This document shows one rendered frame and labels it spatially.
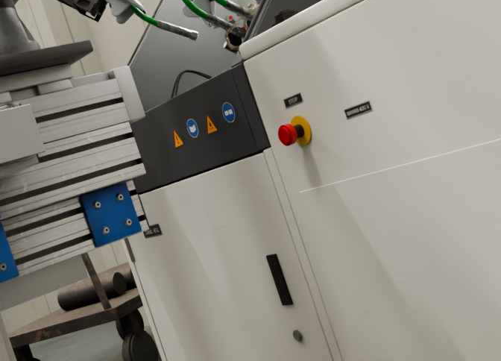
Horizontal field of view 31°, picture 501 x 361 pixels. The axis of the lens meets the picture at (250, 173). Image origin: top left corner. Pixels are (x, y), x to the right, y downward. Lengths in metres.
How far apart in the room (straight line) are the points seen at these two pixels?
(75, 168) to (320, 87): 0.41
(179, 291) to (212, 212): 0.28
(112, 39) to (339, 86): 4.41
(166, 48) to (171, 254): 0.58
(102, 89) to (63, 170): 0.16
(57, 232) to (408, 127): 0.56
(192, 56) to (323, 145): 0.93
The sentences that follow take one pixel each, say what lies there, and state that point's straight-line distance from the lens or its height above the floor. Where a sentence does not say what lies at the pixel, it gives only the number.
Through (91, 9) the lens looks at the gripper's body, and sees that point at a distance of 2.11.
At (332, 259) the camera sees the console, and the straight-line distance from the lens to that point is 1.56.
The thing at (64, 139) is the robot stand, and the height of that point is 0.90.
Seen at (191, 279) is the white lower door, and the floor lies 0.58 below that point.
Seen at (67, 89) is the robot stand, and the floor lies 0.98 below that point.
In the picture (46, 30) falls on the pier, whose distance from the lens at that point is 5.91.
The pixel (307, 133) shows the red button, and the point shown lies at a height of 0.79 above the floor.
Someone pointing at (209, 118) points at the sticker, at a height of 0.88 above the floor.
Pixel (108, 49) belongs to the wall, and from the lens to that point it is 5.83.
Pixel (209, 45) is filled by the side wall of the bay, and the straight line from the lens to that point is 2.40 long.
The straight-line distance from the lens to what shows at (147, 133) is 1.95.
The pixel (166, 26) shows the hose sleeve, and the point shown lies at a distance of 2.11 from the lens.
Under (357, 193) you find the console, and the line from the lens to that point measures 1.46.
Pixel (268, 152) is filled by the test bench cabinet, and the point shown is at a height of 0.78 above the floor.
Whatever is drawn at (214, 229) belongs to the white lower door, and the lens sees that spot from 1.83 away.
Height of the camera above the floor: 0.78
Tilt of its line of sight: 1 degrees down
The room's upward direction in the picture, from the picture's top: 19 degrees counter-clockwise
